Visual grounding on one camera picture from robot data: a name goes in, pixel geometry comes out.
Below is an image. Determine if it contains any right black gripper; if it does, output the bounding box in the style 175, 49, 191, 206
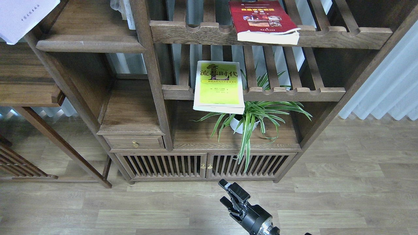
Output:
218, 179, 280, 235

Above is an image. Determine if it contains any white lavender paperback book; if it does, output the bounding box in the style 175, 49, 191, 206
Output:
0, 0, 60, 45

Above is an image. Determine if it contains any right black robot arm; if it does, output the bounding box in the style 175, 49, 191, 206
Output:
218, 179, 280, 235

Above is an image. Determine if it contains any white object on upper shelf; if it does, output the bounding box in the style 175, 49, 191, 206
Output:
110, 0, 136, 30

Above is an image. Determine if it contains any right slatted cabinet door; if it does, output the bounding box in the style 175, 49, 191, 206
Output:
206, 153, 296, 180

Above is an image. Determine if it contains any white plant pot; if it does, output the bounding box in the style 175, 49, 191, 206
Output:
230, 114, 244, 134

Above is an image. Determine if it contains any green spider plant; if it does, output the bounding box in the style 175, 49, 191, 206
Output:
193, 65, 312, 171

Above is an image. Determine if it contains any yellow green paperback book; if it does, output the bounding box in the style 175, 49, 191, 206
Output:
193, 60, 245, 115

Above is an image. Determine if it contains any small wooden drawer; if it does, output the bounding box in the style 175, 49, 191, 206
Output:
103, 135, 165, 149

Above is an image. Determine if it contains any dark wooden bookshelf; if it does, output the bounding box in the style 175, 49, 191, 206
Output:
1, 0, 417, 183

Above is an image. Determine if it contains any red paperback book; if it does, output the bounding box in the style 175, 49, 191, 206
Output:
229, 1, 300, 45

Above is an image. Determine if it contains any white curtain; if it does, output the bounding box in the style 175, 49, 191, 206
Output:
339, 23, 418, 120

